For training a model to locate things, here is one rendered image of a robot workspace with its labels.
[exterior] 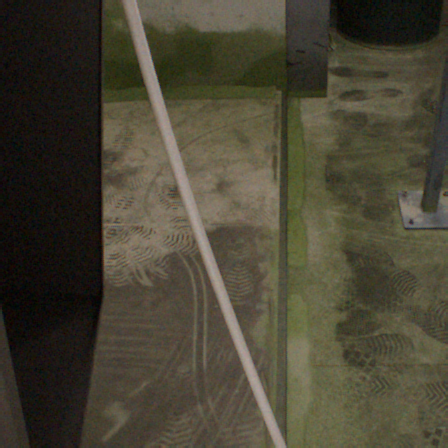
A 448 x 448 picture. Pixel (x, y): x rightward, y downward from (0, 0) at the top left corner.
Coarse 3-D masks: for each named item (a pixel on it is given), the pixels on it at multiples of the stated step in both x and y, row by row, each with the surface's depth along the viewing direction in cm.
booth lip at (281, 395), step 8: (280, 168) 227; (280, 176) 224; (280, 184) 220; (280, 192) 217; (280, 200) 214; (280, 208) 210; (280, 216) 207; (280, 224) 204; (280, 232) 201; (280, 240) 198; (280, 248) 196; (280, 256) 193; (280, 264) 190; (280, 272) 188; (280, 280) 185; (280, 288) 183; (280, 296) 181; (280, 304) 178; (280, 312) 176; (280, 320) 174; (280, 328) 172; (280, 336) 170; (280, 344) 168; (280, 352) 166; (280, 360) 164; (280, 368) 162; (280, 376) 160; (280, 384) 158; (280, 392) 156; (280, 400) 154; (280, 408) 153; (280, 416) 151; (280, 424) 149
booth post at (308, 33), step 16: (288, 0) 242; (304, 0) 242; (320, 0) 242; (288, 16) 247; (304, 16) 247; (320, 16) 247; (288, 32) 252; (304, 32) 252; (320, 32) 251; (288, 48) 257; (304, 48) 256; (320, 48) 256; (288, 64) 262; (304, 64) 262; (320, 64) 261; (288, 80) 267; (304, 80) 267; (320, 80) 267; (304, 96) 272; (320, 96) 272
